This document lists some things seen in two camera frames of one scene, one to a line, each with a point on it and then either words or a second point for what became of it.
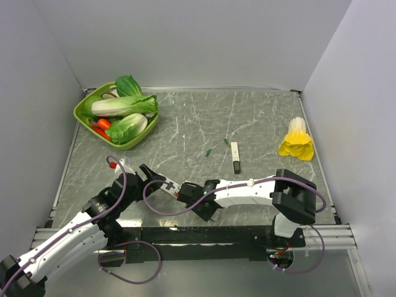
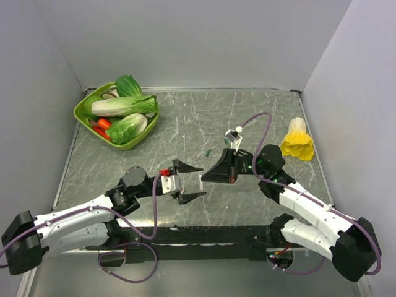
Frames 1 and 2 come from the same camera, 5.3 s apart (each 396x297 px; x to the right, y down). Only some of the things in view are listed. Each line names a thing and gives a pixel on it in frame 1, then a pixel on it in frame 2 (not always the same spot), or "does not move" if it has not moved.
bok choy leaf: x=127 y=86 does not move
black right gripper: x=206 y=216 → x=226 y=169
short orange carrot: x=103 y=124 does not move
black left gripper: x=151 y=176 → x=183 y=167
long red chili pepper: x=101 y=131 does not move
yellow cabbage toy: x=297 y=143 does not move
